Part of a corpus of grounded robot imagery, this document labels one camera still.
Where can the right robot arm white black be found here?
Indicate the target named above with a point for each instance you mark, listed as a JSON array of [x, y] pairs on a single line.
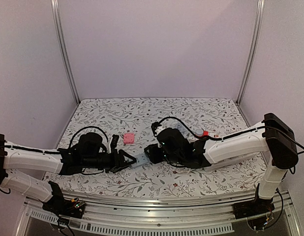
[[270, 135]]

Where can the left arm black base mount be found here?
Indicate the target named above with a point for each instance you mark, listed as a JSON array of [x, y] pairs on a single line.
[[60, 206]]

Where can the grey blue power strip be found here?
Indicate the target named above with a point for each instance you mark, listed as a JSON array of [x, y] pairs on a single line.
[[141, 159]]

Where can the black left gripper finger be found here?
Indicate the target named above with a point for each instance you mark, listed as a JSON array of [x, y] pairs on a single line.
[[119, 168], [127, 158]]

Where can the aluminium front rail base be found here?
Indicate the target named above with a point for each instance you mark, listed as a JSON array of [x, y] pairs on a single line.
[[195, 216]]

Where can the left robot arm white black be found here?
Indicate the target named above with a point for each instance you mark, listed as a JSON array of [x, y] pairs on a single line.
[[92, 151]]

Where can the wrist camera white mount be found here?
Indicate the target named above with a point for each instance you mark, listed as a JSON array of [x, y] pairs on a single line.
[[156, 128], [113, 142]]

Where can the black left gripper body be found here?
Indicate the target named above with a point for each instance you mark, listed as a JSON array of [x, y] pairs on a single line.
[[112, 163]]

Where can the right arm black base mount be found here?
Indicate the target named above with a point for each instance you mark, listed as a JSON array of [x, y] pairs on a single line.
[[252, 207]]

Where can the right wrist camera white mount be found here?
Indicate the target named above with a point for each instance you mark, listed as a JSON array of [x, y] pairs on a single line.
[[156, 128]]

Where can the pink plug adapter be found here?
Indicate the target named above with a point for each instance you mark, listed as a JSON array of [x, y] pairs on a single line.
[[128, 138]]

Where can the aluminium frame post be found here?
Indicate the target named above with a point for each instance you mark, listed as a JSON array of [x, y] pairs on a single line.
[[64, 53], [252, 50]]

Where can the left aluminium frame post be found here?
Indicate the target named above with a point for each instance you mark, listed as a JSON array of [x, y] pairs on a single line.
[[64, 53]]

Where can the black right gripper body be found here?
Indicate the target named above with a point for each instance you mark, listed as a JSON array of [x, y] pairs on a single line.
[[152, 155]]

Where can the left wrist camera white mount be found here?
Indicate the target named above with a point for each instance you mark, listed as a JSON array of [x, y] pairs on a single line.
[[113, 142]]

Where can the white cube adapter red print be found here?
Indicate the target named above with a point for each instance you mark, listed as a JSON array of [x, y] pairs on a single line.
[[214, 135]]

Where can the floral patterned table mat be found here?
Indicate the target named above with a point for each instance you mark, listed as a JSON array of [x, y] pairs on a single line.
[[135, 115]]

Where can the right aluminium frame post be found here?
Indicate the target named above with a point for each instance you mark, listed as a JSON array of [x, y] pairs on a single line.
[[252, 50]]

